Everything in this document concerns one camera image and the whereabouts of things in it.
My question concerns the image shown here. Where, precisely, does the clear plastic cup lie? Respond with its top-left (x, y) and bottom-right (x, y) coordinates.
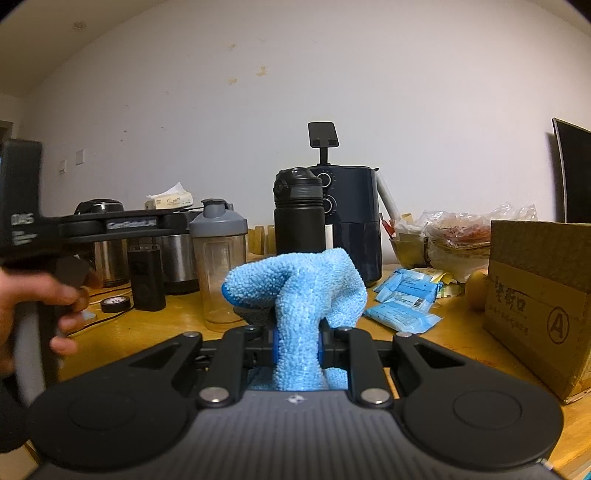
top-left (390, 226), bottom-right (428, 268)

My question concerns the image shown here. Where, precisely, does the blue wipes packet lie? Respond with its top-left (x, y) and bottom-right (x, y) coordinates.
top-left (374, 281), bottom-right (437, 308)
top-left (390, 269), bottom-right (439, 288)
top-left (364, 302), bottom-right (443, 334)

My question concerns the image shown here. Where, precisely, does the yellow paper packet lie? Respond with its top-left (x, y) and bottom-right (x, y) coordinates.
top-left (411, 268), bottom-right (462, 298)

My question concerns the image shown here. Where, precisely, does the black electric kettle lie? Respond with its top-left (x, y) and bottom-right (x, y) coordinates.
top-left (74, 198), bottom-right (132, 289)

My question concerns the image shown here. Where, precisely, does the cardboard box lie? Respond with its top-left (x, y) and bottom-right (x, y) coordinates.
top-left (482, 219), bottom-right (591, 406)

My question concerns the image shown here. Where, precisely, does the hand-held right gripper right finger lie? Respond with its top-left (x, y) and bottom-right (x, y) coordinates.
top-left (318, 324), bottom-right (467, 409)

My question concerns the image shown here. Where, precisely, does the white tube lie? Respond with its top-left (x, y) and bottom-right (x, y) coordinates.
top-left (376, 179), bottom-right (399, 222)

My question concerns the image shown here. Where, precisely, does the wall television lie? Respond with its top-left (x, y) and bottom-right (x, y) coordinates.
top-left (551, 117), bottom-right (591, 224)

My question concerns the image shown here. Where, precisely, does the silver rice cooker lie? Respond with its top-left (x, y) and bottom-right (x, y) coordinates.
top-left (159, 210), bottom-right (204, 296)

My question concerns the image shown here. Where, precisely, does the black tape roll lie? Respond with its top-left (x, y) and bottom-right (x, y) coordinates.
top-left (100, 296), bottom-right (134, 314)

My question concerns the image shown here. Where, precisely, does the blue microfiber cloth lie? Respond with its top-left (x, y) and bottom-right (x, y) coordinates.
top-left (222, 248), bottom-right (368, 392)

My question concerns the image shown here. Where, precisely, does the black phone stand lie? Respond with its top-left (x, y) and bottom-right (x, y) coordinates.
top-left (308, 121), bottom-right (340, 167)

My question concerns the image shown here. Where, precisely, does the black water bottle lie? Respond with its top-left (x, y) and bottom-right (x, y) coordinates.
top-left (273, 167), bottom-right (326, 256)

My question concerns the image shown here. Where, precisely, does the tissue pack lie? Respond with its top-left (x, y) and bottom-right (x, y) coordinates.
top-left (145, 182), bottom-right (195, 210)

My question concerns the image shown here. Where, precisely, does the person's left hand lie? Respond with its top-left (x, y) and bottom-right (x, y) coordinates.
top-left (0, 268), bottom-right (100, 365)

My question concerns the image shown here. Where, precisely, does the plastic bag of food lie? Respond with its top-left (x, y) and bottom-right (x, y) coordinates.
top-left (422, 203), bottom-right (539, 282)

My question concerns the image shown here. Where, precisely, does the dark blue air fryer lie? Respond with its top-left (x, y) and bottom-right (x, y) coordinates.
top-left (308, 165), bottom-right (384, 287)

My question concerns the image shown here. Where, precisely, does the grey bottle lid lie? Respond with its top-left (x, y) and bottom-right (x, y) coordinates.
top-left (189, 198), bottom-right (249, 333)

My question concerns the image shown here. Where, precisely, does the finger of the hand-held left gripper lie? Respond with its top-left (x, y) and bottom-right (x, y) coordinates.
top-left (157, 213), bottom-right (191, 235)

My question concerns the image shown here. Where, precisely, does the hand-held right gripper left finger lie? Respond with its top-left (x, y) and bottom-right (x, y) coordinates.
top-left (124, 324), bottom-right (279, 409)

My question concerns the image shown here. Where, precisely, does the wooden chair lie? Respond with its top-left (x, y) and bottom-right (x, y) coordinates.
top-left (247, 224), bottom-right (278, 257)

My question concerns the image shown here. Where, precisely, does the person's left forearm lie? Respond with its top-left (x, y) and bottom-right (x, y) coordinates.
top-left (0, 364), bottom-right (29, 455)

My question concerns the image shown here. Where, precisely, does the black power adapter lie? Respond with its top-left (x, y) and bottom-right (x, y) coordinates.
top-left (127, 244), bottom-right (167, 312)

